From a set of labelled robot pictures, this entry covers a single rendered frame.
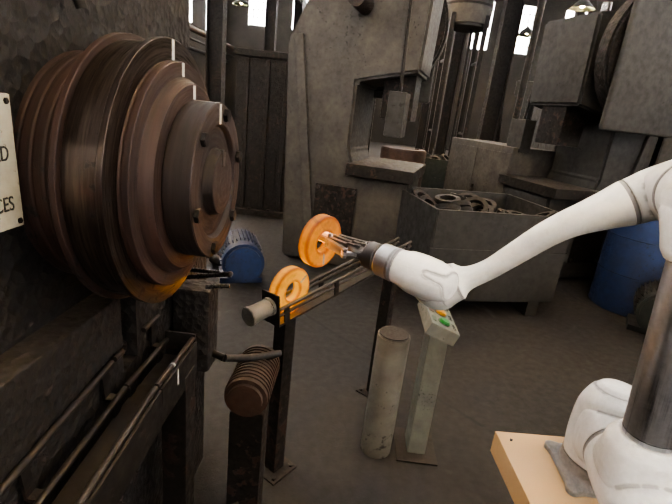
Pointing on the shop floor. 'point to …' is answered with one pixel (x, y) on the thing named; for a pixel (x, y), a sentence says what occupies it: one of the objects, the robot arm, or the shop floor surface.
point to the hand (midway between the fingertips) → (321, 235)
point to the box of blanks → (482, 240)
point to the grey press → (596, 109)
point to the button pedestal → (425, 390)
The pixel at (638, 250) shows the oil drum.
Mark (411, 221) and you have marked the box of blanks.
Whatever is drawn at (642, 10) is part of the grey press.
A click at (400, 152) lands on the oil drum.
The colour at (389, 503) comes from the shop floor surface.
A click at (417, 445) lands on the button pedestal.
